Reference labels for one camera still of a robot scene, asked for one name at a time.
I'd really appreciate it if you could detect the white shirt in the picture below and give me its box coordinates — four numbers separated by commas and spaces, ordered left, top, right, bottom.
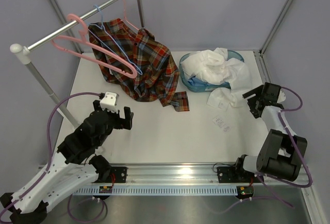
181, 47, 252, 111

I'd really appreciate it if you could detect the pink plastic hanger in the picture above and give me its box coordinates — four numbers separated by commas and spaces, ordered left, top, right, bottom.
51, 13, 139, 79

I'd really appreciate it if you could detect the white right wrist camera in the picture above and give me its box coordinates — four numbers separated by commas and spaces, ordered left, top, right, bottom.
277, 90, 286, 103

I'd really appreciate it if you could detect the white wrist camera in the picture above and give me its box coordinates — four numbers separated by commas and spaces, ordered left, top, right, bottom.
277, 90, 286, 103
100, 92, 119, 113

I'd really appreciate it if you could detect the white slotted cable duct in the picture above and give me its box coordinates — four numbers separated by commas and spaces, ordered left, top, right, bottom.
73, 185, 238, 196

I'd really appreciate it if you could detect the metal clothes rack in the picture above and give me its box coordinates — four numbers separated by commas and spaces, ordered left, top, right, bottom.
10, 0, 145, 128

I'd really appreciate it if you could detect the aluminium frame rail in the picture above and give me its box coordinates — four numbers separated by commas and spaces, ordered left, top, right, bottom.
33, 162, 314, 186

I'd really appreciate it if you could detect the light blue shirt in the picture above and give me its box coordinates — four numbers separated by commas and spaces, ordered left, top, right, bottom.
187, 76, 213, 87

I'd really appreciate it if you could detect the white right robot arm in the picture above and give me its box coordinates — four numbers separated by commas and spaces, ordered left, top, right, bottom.
233, 82, 307, 182

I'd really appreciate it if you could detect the pink hanger on rack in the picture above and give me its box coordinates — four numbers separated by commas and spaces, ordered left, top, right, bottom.
122, 0, 139, 31

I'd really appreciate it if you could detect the teal plastic tub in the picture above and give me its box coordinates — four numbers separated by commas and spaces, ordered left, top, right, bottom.
179, 52, 230, 93

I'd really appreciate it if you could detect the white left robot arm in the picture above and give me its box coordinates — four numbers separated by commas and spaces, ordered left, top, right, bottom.
1, 100, 134, 223

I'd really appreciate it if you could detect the red plaid shirt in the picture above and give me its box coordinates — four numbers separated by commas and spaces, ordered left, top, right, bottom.
88, 19, 190, 112

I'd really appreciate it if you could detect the white paper tag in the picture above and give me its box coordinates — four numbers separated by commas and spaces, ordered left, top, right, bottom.
212, 116, 231, 132

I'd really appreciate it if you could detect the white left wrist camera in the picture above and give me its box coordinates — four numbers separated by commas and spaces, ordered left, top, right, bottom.
100, 92, 119, 113

